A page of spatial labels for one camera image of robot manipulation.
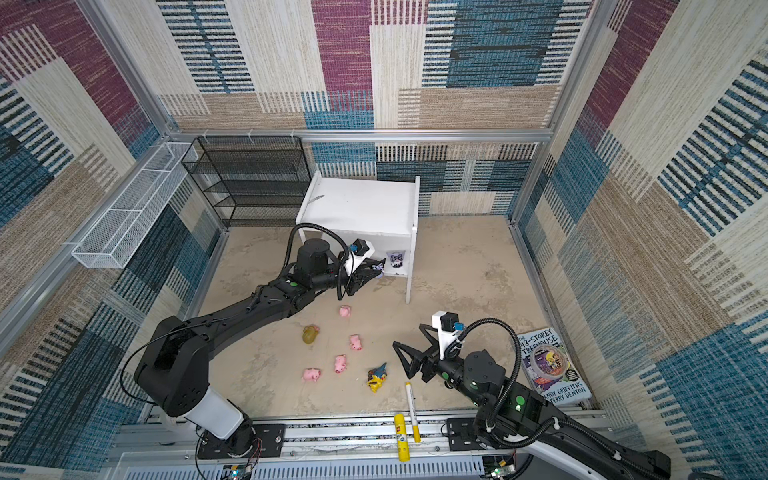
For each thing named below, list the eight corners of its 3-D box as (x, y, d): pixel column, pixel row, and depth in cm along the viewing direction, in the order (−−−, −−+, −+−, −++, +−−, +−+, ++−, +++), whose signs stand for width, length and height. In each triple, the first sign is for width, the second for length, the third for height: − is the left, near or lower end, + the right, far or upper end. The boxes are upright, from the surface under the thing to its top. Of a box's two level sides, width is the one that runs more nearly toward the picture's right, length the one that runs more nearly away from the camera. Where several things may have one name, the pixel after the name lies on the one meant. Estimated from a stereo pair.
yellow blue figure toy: (373, 393, 82) (372, 390, 80) (364, 377, 84) (364, 374, 82) (394, 380, 84) (394, 377, 82) (385, 364, 86) (385, 361, 84)
